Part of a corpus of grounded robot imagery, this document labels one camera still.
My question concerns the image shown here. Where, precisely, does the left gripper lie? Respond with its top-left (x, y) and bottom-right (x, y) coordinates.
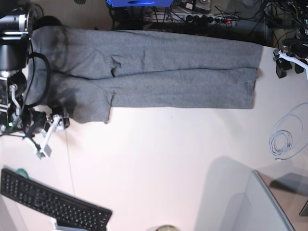
top-left (276, 38), bottom-right (308, 78)

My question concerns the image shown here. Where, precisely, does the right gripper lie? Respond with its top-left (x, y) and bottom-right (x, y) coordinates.
top-left (23, 105), bottom-right (70, 136)

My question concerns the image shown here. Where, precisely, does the grey t-shirt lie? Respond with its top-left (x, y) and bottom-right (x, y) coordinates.
top-left (32, 26), bottom-right (262, 123)

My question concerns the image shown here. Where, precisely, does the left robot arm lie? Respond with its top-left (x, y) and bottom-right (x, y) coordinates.
top-left (260, 0), bottom-right (308, 78)

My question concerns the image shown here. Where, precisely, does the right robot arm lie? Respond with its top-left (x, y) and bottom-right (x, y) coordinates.
top-left (0, 0), bottom-right (70, 138)

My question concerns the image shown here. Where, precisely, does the green tape roll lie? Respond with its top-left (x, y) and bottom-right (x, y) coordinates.
top-left (15, 168), bottom-right (29, 179)

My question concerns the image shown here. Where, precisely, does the black power strip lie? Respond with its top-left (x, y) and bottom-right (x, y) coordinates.
top-left (150, 12), bottom-right (238, 27)

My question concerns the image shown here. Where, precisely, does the black computer keyboard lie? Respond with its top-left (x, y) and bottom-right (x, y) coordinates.
top-left (0, 168), bottom-right (112, 231)

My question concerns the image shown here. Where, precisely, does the blue box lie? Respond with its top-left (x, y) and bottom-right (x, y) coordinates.
top-left (106, 0), bottom-right (173, 7)

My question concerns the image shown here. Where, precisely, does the round tan object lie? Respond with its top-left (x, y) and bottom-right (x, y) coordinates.
top-left (155, 225), bottom-right (180, 231)

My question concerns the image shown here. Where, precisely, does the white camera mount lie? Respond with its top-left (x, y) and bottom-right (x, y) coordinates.
top-left (273, 49), bottom-right (308, 77)
top-left (25, 115), bottom-right (60, 159)

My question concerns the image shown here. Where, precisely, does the coiled light blue cable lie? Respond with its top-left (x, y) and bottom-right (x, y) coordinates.
top-left (269, 103), bottom-right (308, 161)

